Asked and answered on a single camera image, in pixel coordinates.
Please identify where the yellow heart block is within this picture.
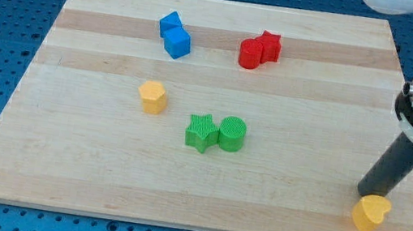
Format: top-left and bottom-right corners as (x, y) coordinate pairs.
(351, 195), (392, 231)

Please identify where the red cylinder block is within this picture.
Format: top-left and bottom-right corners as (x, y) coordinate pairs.
(238, 38), (263, 70)

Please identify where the blue cube block rear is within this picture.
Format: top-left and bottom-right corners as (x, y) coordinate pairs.
(159, 11), (183, 37)

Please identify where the green star block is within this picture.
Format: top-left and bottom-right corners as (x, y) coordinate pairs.
(184, 114), (220, 153)

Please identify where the dark grey cylindrical pointer tool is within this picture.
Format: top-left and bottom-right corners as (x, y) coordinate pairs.
(357, 132), (413, 197)

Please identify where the green cylinder block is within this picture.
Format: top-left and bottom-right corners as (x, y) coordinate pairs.
(218, 116), (247, 152)

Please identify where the light wooden board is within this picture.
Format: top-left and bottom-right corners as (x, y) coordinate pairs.
(0, 0), (413, 231)

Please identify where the red star block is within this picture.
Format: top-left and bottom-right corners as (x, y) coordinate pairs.
(256, 30), (282, 63)

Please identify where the blue cube block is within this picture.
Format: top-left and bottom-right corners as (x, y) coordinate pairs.
(164, 27), (191, 59)
(159, 11), (183, 37)

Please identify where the yellow hexagon block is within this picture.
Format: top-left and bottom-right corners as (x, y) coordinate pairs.
(138, 80), (167, 114)

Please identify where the blue cube block front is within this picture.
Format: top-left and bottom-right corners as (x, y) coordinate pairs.
(164, 27), (191, 59)

